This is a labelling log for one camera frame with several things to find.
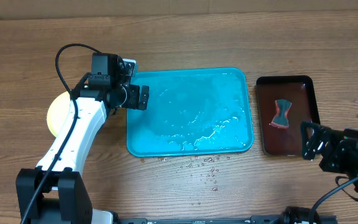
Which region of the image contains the black rectangular water tray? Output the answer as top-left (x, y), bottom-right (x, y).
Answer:
top-left (255, 75), bottom-right (320, 156)

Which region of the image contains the teal plastic tray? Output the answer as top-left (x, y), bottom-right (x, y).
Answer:
top-left (126, 67), bottom-right (254, 157)

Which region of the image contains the red and grey sponge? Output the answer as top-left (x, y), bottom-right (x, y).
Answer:
top-left (270, 99), bottom-right (292, 129)

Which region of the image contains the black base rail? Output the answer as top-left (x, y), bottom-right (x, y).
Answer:
top-left (113, 214), bottom-right (338, 224)

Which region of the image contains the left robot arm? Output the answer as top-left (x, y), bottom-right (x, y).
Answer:
top-left (16, 53), bottom-right (149, 223)

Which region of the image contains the yellow-green plate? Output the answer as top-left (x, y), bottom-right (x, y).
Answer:
top-left (46, 92), bottom-right (70, 137)

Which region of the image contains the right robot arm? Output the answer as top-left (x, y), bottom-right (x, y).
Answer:
top-left (275, 122), bottom-right (358, 224)

